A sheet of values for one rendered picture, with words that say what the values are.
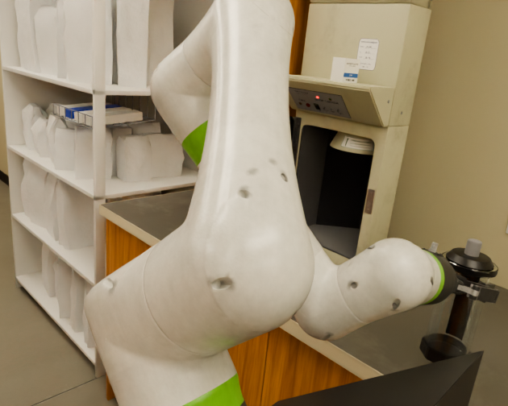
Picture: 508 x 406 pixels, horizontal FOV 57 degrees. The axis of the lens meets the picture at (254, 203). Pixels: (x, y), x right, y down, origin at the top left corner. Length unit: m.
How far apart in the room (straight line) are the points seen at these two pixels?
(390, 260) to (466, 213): 1.02
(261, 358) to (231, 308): 1.00
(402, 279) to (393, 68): 0.72
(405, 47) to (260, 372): 0.96
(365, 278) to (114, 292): 0.37
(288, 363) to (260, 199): 0.94
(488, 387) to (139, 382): 0.83
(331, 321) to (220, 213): 0.39
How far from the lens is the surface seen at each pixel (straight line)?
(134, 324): 0.48
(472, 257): 1.04
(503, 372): 1.24
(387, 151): 1.32
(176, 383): 0.50
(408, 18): 1.29
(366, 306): 0.72
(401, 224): 1.81
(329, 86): 1.26
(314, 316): 0.76
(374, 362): 1.13
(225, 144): 0.48
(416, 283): 0.70
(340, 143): 1.40
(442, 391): 0.51
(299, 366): 1.29
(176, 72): 0.76
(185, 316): 0.43
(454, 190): 1.70
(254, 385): 1.46
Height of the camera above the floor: 1.56
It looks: 18 degrees down
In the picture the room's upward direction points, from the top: 6 degrees clockwise
